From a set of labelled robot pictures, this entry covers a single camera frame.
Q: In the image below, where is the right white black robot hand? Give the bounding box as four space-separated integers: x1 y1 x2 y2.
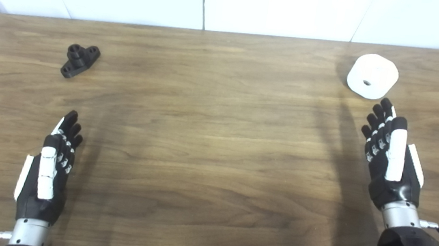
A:
353 96 433 214

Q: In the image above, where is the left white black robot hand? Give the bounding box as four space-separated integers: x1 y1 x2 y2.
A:
11 105 86 228

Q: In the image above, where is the round white piece with hole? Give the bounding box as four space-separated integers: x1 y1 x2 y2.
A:
345 51 401 102

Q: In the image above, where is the black flanged holder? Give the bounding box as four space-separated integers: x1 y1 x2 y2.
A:
60 43 102 82

